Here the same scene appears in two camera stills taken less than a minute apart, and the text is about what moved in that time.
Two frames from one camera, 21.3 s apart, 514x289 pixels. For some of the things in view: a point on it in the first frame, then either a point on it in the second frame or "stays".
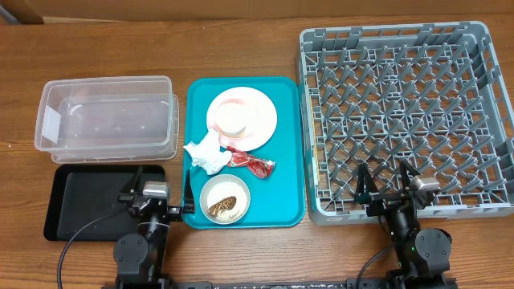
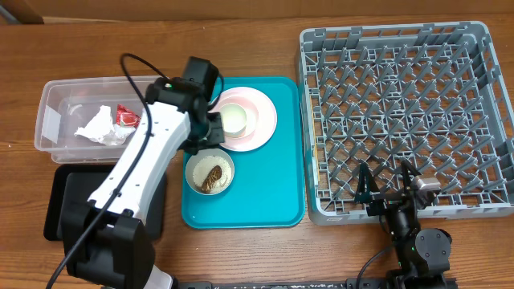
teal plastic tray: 278,201 stays
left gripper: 125,194 to 216,136
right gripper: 367,191 stays
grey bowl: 225,199 to 210,171
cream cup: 230,119 stays
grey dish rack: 431,94 stays
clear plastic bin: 108,120 stays
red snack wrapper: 259,168 to 125,117
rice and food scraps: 226,201 to 211,173
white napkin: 208,153 to 100,128
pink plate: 244,119 stays
